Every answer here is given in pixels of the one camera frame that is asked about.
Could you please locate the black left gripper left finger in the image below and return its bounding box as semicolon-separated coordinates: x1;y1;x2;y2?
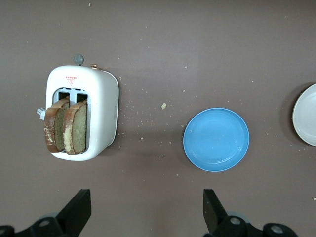
0;189;92;237

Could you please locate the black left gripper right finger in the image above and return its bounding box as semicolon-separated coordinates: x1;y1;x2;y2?
203;189;300;237

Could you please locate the brown bread slice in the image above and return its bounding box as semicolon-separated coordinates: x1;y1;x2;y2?
62;100;88;156
43;97;71;153

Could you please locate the blue plate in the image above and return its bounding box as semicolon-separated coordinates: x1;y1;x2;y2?
183;107;250;172

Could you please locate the beige plate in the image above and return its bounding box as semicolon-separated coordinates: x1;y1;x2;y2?
292;83;316;147

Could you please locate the white two-slot toaster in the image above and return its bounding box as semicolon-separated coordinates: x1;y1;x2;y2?
36;54;119;162

